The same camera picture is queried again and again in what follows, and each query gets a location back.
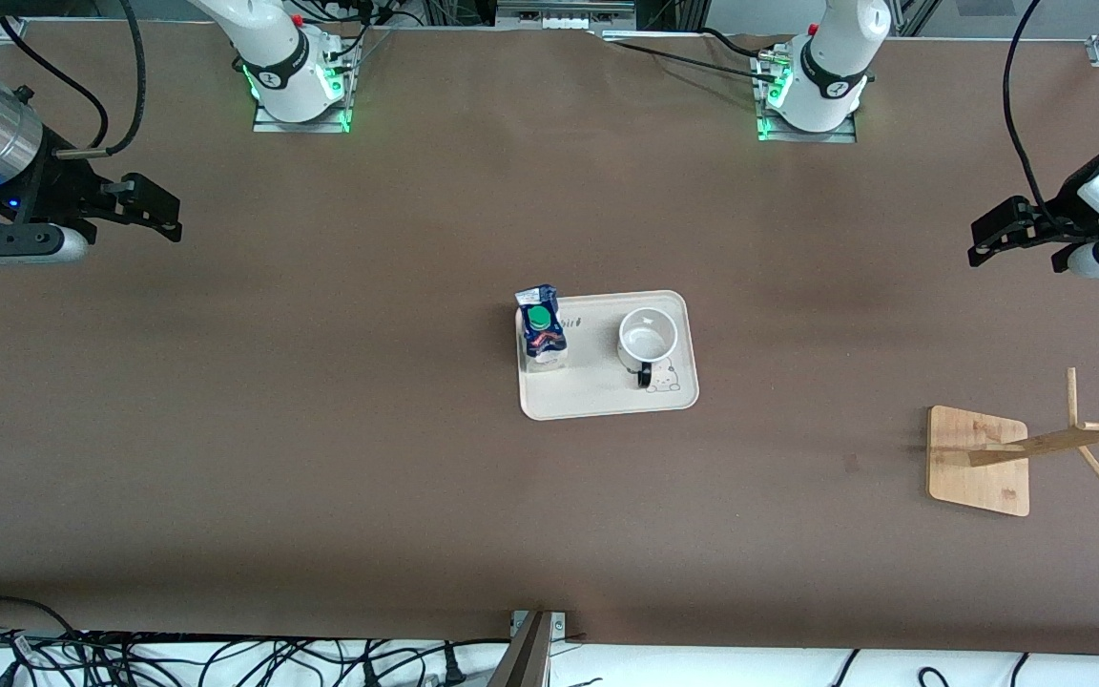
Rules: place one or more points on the blue white milk carton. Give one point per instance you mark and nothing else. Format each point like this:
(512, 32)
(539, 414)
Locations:
(542, 329)

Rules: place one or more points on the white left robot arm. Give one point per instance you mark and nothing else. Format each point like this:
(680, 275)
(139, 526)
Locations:
(831, 57)

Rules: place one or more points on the black power plug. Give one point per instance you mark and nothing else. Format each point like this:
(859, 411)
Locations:
(454, 668)

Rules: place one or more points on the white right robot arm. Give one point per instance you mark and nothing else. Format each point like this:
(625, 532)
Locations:
(282, 57)

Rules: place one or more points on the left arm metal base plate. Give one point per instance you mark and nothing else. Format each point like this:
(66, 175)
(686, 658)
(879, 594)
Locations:
(845, 136)

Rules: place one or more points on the dark slanted metal bar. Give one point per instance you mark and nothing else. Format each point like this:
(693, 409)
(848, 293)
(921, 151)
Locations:
(523, 658)

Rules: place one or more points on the wooden cup rack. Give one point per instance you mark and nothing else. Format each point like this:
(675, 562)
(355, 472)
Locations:
(974, 468)

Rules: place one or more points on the small metal edge bracket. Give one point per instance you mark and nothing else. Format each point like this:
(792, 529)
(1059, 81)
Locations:
(559, 625)

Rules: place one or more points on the beige rabbit print tray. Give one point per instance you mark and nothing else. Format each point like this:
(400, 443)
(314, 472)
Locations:
(597, 396)

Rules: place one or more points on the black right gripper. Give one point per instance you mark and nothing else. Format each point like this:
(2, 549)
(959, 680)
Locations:
(61, 184)

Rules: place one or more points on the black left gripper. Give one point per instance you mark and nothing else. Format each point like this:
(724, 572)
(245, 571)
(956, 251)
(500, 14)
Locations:
(1057, 218)

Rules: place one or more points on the grey power strip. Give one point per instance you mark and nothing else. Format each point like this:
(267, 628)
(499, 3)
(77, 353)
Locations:
(564, 14)

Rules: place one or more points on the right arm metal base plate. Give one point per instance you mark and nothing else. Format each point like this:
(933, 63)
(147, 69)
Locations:
(268, 126)

